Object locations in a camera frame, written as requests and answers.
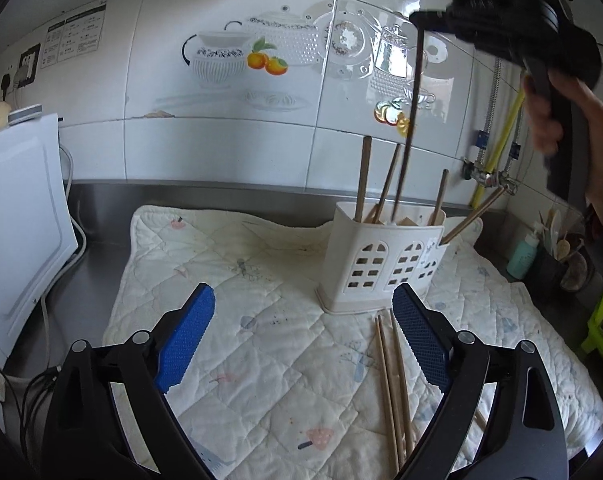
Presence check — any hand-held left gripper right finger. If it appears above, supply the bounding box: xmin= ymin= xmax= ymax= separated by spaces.
xmin=391 ymin=282 xmax=569 ymax=480

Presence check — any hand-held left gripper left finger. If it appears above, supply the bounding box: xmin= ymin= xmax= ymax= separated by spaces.
xmin=41 ymin=282 xmax=217 ymax=480

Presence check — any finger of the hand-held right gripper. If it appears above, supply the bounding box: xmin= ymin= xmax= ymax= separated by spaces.
xmin=409 ymin=7 xmax=463 ymax=32

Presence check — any row of wooden chopsticks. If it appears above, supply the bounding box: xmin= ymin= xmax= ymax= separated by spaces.
xmin=374 ymin=309 xmax=488 ymax=476

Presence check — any white plastic utensil holder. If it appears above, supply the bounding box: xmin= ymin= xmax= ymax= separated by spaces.
xmin=315 ymin=201 xmax=446 ymax=316

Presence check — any brown wooden chopstick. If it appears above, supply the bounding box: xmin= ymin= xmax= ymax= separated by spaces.
xmin=374 ymin=143 xmax=402 ymax=222
xmin=391 ymin=25 xmax=427 ymax=223
xmin=355 ymin=135 xmax=373 ymax=222
xmin=431 ymin=169 xmax=449 ymax=227
xmin=440 ymin=186 xmax=509 ymax=247

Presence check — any person's right hand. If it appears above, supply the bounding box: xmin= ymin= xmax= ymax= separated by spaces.
xmin=524 ymin=72 xmax=603 ymax=155

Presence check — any white quilted mat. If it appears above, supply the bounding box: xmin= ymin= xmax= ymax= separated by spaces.
xmin=102 ymin=204 xmax=603 ymax=480

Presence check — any yellow gas pipe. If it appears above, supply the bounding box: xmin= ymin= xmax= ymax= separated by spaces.
xmin=473 ymin=89 xmax=527 ymax=208

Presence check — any teal pump bottle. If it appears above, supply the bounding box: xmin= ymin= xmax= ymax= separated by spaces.
xmin=506 ymin=222 xmax=542 ymax=281

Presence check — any black utensil pot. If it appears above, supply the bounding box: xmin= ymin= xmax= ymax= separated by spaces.
xmin=536 ymin=245 xmax=567 ymax=301

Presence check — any valve with red knob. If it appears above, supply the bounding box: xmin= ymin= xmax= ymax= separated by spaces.
xmin=464 ymin=157 xmax=497 ymax=186

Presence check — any green plastic stool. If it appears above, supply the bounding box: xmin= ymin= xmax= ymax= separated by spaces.
xmin=580 ymin=290 xmax=603 ymax=356

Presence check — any white microwave oven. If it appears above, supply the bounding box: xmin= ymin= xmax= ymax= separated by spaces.
xmin=0 ymin=112 xmax=79 ymax=368

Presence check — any grey flat device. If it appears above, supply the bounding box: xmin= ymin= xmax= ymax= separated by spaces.
xmin=7 ymin=104 xmax=43 ymax=125

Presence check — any metal flexible hose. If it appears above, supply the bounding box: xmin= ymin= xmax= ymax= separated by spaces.
xmin=481 ymin=57 xmax=502 ymax=151

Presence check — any white power cable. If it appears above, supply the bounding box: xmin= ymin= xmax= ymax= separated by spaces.
xmin=40 ymin=147 xmax=88 ymax=361

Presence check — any black wall socket with plug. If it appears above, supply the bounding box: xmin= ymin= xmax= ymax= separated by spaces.
xmin=0 ymin=72 xmax=19 ymax=103

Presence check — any white wall notice sticker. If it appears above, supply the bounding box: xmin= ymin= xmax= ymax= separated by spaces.
xmin=41 ymin=2 xmax=107 ymax=71

